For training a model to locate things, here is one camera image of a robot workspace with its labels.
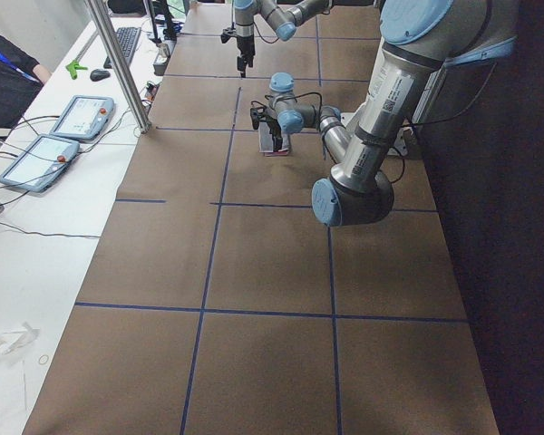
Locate upper teach pendant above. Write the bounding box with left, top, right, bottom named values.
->
left=50, top=95, right=115, bottom=140

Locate upper orange black connector box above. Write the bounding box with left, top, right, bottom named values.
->
left=144, top=82, right=160, bottom=102

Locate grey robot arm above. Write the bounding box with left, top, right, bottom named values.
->
left=220, top=0, right=333, bottom=78
left=250, top=1, right=519, bottom=227

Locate green plastic clamp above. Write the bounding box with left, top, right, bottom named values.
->
left=65, top=60, right=87, bottom=80

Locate aluminium frame post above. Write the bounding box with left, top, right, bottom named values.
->
left=84, top=0, right=151, bottom=134

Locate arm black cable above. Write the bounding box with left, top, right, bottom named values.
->
left=251, top=92, right=495, bottom=182

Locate teach pendant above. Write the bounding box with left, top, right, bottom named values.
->
left=0, top=134, right=80, bottom=193
left=50, top=95, right=115, bottom=140

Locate pink towel with white edge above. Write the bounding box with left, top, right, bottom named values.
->
left=258, top=124, right=292, bottom=157

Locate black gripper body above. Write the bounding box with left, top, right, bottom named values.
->
left=220, top=26, right=256, bottom=58
left=249, top=101, right=282, bottom=136

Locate white side table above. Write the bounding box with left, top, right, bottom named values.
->
left=0, top=15, right=187, bottom=435

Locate seated person in black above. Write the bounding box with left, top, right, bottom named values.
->
left=0, top=35, right=51, bottom=129

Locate black computer mouse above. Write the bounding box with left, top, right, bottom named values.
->
left=90, top=69, right=111, bottom=82

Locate crumpled white paper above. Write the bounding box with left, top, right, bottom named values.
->
left=0, top=322, right=40, bottom=355

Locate black computer keyboard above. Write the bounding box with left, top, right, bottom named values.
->
left=116, top=27, right=141, bottom=65

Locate lower teach pendant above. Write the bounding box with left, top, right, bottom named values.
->
left=0, top=134, right=80, bottom=193

